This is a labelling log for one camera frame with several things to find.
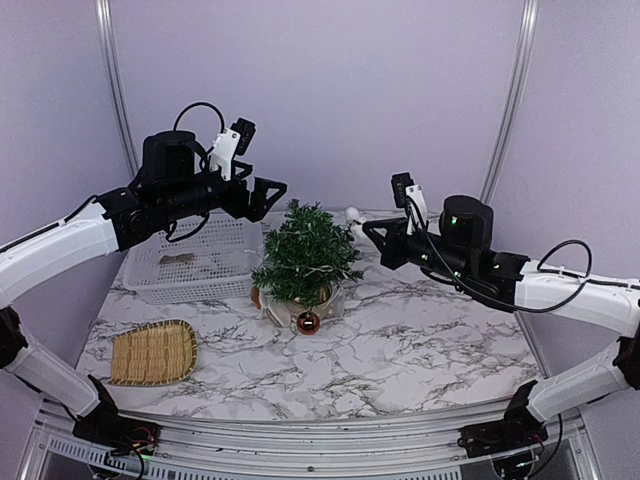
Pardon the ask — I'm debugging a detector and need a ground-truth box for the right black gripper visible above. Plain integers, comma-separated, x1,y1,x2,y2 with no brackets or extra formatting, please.
363,218,472,286

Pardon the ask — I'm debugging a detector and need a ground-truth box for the clear string light wire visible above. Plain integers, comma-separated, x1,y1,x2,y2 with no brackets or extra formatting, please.
247,219,359,301

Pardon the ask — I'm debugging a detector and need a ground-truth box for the small green christmas tree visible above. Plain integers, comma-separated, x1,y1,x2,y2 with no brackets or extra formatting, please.
251,199,364,311

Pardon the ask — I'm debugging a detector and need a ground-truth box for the white plastic basket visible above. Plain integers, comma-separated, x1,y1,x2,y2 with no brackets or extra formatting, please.
122,214,262,305

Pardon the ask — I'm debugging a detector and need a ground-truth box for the red ball ornament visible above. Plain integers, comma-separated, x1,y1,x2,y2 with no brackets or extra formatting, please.
296,311,320,335

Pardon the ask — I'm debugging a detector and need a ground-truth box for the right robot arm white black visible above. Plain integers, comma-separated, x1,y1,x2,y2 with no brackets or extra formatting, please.
352,187,639,448

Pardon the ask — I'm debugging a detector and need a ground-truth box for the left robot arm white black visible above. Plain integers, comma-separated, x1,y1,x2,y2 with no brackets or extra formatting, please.
1,118,287,445

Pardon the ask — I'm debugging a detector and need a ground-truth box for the woven bamboo tray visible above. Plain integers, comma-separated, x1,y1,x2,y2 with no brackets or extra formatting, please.
109,320,198,387

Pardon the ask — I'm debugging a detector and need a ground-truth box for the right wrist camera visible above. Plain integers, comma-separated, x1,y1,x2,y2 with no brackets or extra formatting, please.
391,172,428,236

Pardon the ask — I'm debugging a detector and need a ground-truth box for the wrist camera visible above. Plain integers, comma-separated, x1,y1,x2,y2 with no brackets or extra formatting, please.
208,118,256,182
391,172,428,236

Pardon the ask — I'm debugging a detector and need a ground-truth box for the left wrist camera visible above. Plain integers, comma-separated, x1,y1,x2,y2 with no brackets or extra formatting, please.
208,118,256,182

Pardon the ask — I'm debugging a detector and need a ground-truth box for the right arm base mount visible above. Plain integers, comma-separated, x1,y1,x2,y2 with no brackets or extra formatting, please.
457,380,549,458

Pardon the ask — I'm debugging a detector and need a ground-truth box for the front aluminium rail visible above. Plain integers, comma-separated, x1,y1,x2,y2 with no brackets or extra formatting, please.
17,400,604,479

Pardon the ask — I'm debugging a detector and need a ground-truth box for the right aluminium frame post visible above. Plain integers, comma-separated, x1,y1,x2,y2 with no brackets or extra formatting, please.
480,0,540,204

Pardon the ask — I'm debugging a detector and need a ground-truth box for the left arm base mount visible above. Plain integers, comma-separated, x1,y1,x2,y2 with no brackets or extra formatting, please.
73,416,160,455

